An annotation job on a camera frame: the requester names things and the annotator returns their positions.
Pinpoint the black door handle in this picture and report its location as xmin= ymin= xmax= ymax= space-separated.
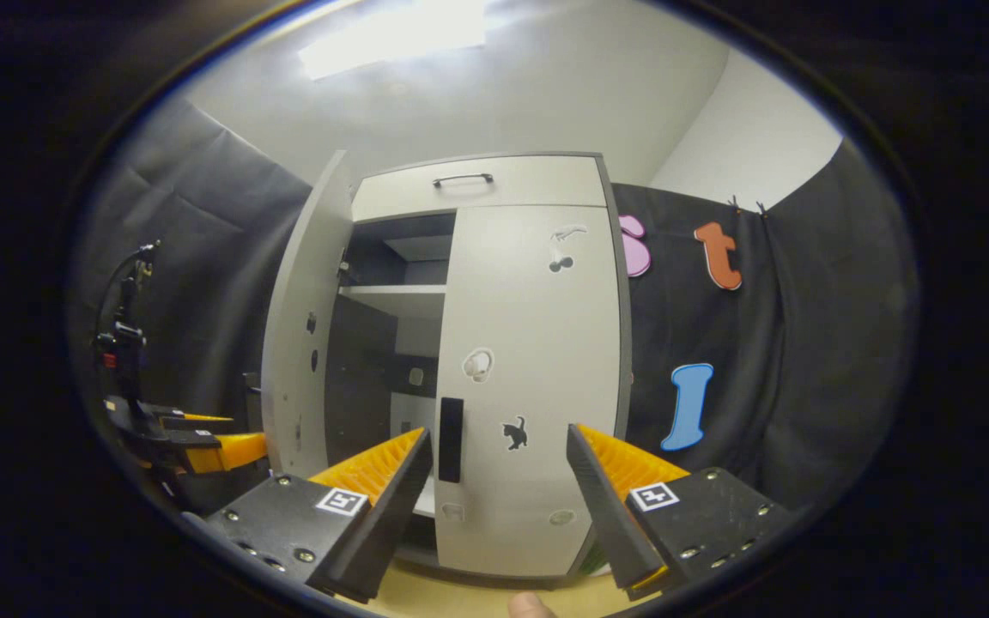
xmin=438 ymin=397 xmax=465 ymax=484
xmin=243 ymin=371 xmax=265 ymax=430

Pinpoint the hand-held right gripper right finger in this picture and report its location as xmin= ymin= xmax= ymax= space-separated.
xmin=565 ymin=424 xmax=792 ymax=602

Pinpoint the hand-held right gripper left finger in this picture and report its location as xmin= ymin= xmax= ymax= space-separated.
xmin=203 ymin=427 xmax=435 ymax=605

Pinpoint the white cabinet door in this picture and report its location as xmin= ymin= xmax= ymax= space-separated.
xmin=261 ymin=150 xmax=356 ymax=480
xmin=433 ymin=204 xmax=625 ymax=581

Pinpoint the white grey cabinet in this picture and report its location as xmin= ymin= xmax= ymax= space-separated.
xmin=323 ymin=153 xmax=634 ymax=590

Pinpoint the white cabinet drawer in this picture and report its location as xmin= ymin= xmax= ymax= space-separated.
xmin=350 ymin=154 xmax=609 ymax=223

